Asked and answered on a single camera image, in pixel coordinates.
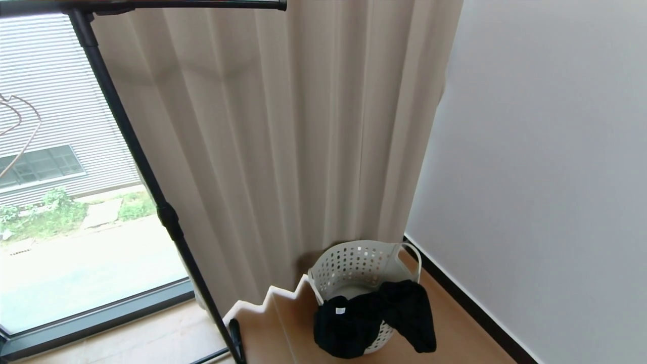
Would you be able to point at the black knitted shorts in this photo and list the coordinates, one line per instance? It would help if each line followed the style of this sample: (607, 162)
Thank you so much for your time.
(412, 313)

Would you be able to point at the white laundry basket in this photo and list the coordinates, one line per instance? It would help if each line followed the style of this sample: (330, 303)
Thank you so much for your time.
(354, 263)

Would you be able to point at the black clothes rack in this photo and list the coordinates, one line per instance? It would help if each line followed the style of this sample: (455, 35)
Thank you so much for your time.
(166, 212)

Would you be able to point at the beige curtain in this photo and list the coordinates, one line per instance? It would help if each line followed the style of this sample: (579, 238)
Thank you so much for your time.
(278, 126)

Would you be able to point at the black garment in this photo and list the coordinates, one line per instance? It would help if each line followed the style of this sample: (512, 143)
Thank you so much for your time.
(343, 333)

